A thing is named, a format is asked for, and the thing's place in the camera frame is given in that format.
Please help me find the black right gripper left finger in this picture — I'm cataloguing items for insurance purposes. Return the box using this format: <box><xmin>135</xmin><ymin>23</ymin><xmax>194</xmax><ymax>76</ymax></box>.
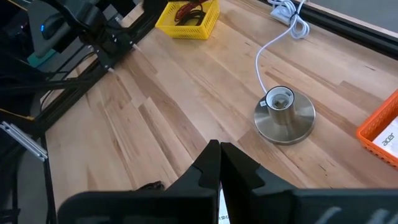
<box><xmin>57</xmin><ymin>139</ymin><xmax>221</xmax><ymax>224</ymax></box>

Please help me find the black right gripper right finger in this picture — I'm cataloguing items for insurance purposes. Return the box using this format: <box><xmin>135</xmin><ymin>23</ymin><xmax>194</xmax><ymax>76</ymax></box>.
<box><xmin>220</xmin><ymin>142</ymin><xmax>398</xmax><ymax>224</ymax></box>

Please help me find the white stylus box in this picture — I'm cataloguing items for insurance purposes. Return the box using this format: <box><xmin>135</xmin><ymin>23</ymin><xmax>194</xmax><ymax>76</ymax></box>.
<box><xmin>218</xmin><ymin>183</ymin><xmax>231</xmax><ymax>224</ymax></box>

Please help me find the black cable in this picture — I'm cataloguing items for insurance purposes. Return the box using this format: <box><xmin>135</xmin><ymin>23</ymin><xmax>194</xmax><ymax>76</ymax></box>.
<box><xmin>176</xmin><ymin>9</ymin><xmax>206</xmax><ymax>27</ymax></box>

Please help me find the red-black braided cable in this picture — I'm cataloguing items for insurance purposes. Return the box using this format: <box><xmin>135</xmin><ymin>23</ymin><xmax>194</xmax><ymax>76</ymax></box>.
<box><xmin>173</xmin><ymin>0</ymin><xmax>208</xmax><ymax>19</ymax></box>

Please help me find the brushed metal lamp base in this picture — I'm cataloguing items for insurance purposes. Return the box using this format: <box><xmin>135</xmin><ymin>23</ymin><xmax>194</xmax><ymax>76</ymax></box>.
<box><xmin>253</xmin><ymin>85</ymin><xmax>317</xmax><ymax>146</ymax></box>

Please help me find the orange plastic basket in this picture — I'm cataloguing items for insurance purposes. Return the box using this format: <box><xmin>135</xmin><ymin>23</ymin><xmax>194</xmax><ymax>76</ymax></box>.
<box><xmin>356</xmin><ymin>89</ymin><xmax>398</xmax><ymax>169</ymax></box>

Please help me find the silver aluminium extrusion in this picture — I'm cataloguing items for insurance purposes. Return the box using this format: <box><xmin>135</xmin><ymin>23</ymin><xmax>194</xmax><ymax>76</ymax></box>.
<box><xmin>0</xmin><ymin>120</ymin><xmax>48</xmax><ymax>162</ymax></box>

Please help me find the yellow plastic basket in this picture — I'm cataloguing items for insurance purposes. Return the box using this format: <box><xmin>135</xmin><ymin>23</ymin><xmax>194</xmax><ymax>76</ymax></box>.
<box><xmin>154</xmin><ymin>0</ymin><xmax>221</xmax><ymax>40</ymax></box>

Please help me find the white lamp cable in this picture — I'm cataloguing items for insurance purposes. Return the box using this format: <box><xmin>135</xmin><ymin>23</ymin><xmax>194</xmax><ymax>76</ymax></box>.
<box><xmin>255</xmin><ymin>0</ymin><xmax>311</xmax><ymax>95</ymax></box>

